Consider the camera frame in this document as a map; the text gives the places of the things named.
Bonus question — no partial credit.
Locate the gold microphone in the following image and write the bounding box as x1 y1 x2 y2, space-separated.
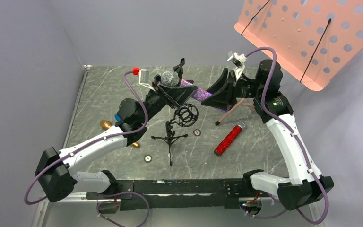
100 120 140 148

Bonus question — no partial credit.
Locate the purple cable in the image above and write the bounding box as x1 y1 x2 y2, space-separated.
24 70 151 227
239 47 330 225

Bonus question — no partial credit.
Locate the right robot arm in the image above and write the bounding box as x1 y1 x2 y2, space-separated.
202 60 334 210

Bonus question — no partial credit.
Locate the purple glitter microphone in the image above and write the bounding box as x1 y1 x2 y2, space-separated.
159 71 230 112

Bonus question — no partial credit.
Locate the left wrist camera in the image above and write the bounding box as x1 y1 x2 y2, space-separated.
132 68 154 90

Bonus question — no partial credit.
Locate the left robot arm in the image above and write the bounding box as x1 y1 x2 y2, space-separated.
34 76 198 202

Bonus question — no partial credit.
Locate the pink music stand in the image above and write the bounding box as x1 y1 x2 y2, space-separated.
215 0 363 127

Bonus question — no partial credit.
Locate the black tripod shock-mount stand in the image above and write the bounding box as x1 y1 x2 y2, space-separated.
151 104 199 167

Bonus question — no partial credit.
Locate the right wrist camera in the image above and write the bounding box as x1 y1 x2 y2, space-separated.
227 51 247 81

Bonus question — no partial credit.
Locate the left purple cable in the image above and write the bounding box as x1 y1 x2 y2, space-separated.
24 70 151 227

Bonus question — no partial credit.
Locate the black round-base clip stand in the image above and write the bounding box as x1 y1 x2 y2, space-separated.
173 58 185 79

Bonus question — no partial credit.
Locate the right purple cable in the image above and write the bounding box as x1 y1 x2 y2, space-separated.
239 47 330 225

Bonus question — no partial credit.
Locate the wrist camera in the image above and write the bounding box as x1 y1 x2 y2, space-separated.
132 68 154 90
227 51 247 81

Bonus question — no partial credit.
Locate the brown poker chip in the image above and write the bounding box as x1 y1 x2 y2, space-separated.
193 129 201 136

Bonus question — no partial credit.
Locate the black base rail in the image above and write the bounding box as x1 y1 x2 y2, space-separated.
86 178 264 210

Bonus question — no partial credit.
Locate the red glitter microphone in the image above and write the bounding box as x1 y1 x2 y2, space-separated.
214 121 246 157

